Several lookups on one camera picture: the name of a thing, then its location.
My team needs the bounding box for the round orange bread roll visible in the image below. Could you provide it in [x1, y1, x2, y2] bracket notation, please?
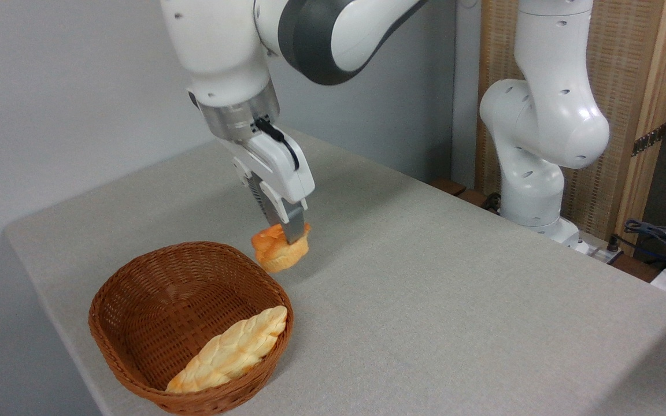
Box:
[250, 222, 312, 274]

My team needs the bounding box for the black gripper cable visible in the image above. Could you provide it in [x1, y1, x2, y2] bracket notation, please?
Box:
[254, 117, 301, 172]

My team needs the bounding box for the dark metal screen hinge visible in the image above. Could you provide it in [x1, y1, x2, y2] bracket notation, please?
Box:
[631, 122, 666, 157]

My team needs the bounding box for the brown wicker basket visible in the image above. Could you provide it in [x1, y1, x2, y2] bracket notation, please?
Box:
[88, 241, 295, 416]

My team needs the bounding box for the brown wooden ledge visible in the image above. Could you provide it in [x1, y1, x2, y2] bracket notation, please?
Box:
[429, 178, 502, 216]

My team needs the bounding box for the wooden rattan folding screen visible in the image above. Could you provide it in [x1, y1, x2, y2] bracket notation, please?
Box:
[475, 0, 666, 256]

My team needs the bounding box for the long braided bread loaf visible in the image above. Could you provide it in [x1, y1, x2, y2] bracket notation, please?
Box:
[165, 305, 288, 395]

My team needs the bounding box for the bundle of dark cables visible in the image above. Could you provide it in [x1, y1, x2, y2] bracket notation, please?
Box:
[624, 218, 666, 268]

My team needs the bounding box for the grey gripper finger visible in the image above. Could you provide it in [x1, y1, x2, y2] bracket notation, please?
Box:
[232, 157, 283, 226]
[259, 180, 309, 246]

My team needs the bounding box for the metal robot base clamp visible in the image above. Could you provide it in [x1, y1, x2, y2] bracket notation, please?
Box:
[575, 232, 624, 265]

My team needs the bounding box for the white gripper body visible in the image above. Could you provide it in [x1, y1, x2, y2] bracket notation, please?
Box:
[230, 128, 316, 203]

